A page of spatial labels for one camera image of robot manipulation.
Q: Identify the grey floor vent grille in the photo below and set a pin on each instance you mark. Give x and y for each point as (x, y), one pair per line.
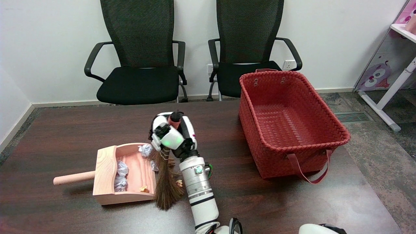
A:
(352, 117)

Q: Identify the black mesh office chair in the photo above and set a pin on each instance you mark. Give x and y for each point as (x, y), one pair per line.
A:
(139, 84)
(250, 32)

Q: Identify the white wall socket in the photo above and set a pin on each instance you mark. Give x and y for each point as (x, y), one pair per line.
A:
(209, 67)
(288, 64)

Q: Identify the white metal desk leg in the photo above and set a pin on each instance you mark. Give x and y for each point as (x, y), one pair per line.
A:
(390, 94)

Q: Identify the red woven basket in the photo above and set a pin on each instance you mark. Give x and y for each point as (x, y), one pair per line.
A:
(286, 123)

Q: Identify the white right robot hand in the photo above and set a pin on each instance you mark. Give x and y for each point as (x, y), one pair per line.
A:
(175, 139)

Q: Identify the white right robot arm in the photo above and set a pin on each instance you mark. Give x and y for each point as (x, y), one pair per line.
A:
(198, 185)

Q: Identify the pink owl print cabinet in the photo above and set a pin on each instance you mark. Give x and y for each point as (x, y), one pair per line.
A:
(377, 74)

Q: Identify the brown straw whisk broom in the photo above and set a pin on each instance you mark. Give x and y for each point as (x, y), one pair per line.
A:
(165, 188)

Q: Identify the pink cup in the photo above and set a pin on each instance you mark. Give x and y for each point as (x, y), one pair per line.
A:
(412, 24)

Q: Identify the orange paper ball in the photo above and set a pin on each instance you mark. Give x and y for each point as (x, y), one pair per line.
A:
(179, 183)
(143, 188)

